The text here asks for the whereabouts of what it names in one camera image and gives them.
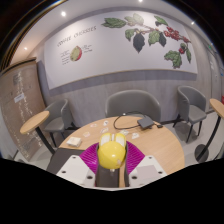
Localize black cable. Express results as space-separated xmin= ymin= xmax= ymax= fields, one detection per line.
xmin=112 ymin=111 xmax=147 ymax=131

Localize grey upholstered armchair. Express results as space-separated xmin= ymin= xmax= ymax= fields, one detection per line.
xmin=42 ymin=98 xmax=76 ymax=148
xmin=172 ymin=85 xmax=208 ymax=144
xmin=104 ymin=88 xmax=163 ymax=123

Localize black flat adapter box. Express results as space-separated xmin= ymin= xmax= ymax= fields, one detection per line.
xmin=136 ymin=116 xmax=156 ymax=131

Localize brown written wall board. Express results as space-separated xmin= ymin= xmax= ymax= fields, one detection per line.
xmin=0 ymin=59 xmax=47 ymax=162

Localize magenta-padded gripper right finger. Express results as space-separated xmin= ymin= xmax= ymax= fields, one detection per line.
xmin=118 ymin=141 xmax=168 ymax=188

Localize recessed ceiling lights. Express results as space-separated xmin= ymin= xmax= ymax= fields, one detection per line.
xmin=22 ymin=0 xmax=196 ymax=52

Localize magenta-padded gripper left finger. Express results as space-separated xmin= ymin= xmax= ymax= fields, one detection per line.
xmin=55 ymin=142 xmax=113 ymax=188

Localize white paper napkin stack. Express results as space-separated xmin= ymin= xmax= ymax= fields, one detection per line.
xmin=65 ymin=136 xmax=83 ymax=148

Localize coffee plant wall mural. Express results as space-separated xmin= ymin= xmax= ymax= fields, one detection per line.
xmin=43 ymin=9 xmax=199 ymax=91

